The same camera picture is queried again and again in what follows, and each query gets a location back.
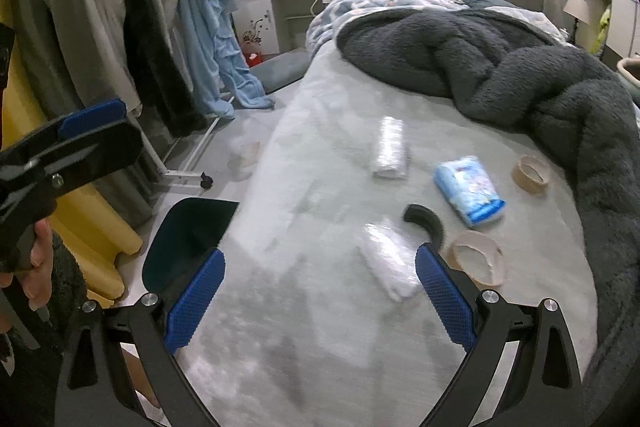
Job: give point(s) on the grey floor cushion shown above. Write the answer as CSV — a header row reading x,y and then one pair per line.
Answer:
x,y
280,72

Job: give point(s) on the blue-grey pillow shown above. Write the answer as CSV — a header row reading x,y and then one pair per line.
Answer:
x,y
482,1

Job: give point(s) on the white wardrobe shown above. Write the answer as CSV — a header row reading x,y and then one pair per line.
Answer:
x,y
622,7

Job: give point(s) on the bedside lamp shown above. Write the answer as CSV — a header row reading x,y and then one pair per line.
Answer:
x,y
577,7

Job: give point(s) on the black curved plastic piece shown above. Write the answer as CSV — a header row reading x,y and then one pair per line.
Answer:
x,y
425,217

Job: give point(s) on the blue tissue pack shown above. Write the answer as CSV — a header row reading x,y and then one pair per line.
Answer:
x,y
467,192

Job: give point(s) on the grey bed sheet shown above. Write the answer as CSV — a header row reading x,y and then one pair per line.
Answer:
x,y
310,307

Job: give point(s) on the yellow-green garment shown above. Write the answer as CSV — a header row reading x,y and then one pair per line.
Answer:
x,y
604,27

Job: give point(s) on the grey-green jacket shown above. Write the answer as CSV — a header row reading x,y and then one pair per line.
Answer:
x,y
55,57

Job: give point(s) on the dark grey fleece blanket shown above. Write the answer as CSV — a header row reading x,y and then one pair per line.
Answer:
x,y
525,72

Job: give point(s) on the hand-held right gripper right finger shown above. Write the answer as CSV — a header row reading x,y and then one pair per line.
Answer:
x,y
445,297

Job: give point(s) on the bubble wrap roll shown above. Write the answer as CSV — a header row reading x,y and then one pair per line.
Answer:
x,y
390,147

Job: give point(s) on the brown tape roll core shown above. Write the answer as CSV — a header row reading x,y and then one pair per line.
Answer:
x,y
530,188

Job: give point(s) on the clear plastic bag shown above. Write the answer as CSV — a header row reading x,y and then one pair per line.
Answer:
x,y
390,262

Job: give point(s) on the light blue robe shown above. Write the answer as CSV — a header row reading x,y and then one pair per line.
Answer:
x,y
215,17

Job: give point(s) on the small red item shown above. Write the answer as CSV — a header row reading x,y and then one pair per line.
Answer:
x,y
253,57

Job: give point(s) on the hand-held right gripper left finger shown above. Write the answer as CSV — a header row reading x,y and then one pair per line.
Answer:
x,y
195,297

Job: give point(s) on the person's left hand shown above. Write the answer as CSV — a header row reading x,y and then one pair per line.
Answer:
x,y
40,257

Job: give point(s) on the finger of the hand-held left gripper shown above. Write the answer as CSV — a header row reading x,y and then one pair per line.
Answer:
x,y
100,152
95,117

